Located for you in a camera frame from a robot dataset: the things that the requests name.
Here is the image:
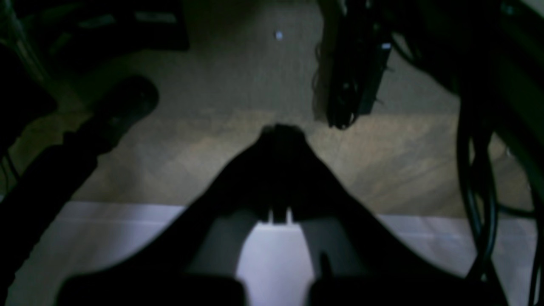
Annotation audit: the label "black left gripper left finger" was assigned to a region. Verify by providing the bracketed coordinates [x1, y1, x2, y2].
[59, 125, 283, 306]

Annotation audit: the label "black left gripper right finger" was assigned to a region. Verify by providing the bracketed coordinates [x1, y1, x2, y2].
[283, 125, 507, 306]

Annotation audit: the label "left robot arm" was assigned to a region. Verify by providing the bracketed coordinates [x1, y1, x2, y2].
[1, 76, 507, 306]

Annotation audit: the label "dark table leg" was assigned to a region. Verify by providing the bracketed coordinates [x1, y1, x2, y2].
[312, 0, 392, 130]

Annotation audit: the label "tangled black cables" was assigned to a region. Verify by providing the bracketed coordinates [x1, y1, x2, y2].
[395, 0, 544, 306]

